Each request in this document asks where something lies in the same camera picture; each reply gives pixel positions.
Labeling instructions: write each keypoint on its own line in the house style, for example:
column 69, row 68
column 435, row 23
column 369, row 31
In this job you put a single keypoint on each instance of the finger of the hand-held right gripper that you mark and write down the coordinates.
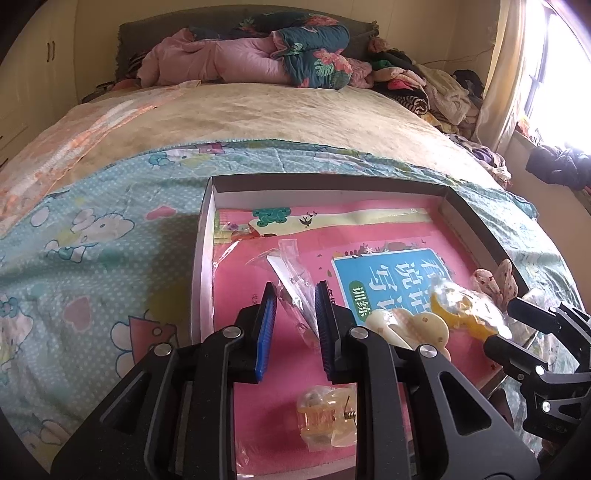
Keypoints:
column 510, row 353
column 531, row 314

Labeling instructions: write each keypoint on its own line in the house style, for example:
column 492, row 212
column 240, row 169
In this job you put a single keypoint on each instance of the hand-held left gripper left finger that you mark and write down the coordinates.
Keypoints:
column 267, row 337

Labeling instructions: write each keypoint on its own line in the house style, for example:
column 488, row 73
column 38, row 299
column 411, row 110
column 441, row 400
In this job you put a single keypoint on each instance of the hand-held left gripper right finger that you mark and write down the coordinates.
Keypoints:
column 325, row 339

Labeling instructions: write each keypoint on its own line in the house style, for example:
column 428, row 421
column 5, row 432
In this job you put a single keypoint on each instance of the polka dot fabric bow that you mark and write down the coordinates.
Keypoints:
column 505, row 281

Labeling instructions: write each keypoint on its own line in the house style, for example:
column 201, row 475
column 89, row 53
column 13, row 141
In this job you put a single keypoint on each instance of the yellow contact lens case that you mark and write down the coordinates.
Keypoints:
column 466, row 318

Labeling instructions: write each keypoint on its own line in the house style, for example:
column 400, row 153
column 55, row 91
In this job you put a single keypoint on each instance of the clear plastic bag with card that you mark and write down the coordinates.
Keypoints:
column 295, row 277

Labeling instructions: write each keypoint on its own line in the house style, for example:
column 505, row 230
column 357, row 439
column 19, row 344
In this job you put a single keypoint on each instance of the small yellow hair claw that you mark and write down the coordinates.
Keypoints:
column 318, row 415

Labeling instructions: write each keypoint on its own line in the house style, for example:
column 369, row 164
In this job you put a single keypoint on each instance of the large cream hair claw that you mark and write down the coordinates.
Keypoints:
column 415, row 327

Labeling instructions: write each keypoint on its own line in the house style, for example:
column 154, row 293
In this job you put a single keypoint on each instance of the black cardboard box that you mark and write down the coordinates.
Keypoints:
column 323, row 194

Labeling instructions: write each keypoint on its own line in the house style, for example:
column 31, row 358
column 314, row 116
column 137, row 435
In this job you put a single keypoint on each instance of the pink picture book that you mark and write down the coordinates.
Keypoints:
column 240, row 281

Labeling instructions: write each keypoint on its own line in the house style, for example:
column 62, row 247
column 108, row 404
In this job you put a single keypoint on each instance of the dark jacket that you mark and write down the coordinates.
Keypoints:
column 558, row 166

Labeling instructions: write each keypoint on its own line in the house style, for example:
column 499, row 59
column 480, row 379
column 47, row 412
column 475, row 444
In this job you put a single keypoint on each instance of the heap of purple clothes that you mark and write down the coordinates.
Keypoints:
column 485, row 159

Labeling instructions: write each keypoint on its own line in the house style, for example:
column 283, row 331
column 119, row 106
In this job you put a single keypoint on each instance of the teal cartoon bedsheet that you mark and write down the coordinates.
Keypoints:
column 92, row 277

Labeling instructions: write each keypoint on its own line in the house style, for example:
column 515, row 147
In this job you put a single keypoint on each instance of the beige blanket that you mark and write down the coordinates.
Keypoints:
column 277, row 115

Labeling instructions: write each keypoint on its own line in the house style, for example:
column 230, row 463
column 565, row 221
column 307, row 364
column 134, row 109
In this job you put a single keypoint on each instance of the pile of clothes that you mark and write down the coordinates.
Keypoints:
column 438, row 87

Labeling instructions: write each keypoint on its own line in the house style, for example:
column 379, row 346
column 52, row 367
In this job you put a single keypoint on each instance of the beige curtain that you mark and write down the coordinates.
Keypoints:
column 508, row 69

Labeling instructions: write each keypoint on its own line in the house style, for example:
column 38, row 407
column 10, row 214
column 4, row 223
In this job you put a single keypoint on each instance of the window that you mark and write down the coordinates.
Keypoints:
column 568, row 69

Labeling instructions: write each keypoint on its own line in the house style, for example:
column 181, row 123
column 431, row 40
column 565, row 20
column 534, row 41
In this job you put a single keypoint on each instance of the pink quilt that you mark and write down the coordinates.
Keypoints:
column 231, row 60

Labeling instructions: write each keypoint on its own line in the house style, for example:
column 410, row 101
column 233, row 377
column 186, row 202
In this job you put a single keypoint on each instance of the peach patterned blanket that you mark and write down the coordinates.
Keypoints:
column 69, row 138

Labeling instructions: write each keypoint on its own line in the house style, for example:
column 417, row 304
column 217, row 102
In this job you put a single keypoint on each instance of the dark floral quilt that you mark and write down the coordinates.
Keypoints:
column 318, row 50

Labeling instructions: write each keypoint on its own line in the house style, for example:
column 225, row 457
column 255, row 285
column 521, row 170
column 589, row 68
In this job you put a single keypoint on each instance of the grey headboard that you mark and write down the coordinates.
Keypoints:
column 138, row 32

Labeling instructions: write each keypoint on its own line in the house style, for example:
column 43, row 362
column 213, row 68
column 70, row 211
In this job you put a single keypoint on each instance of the cream wardrobe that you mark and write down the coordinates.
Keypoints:
column 27, row 69

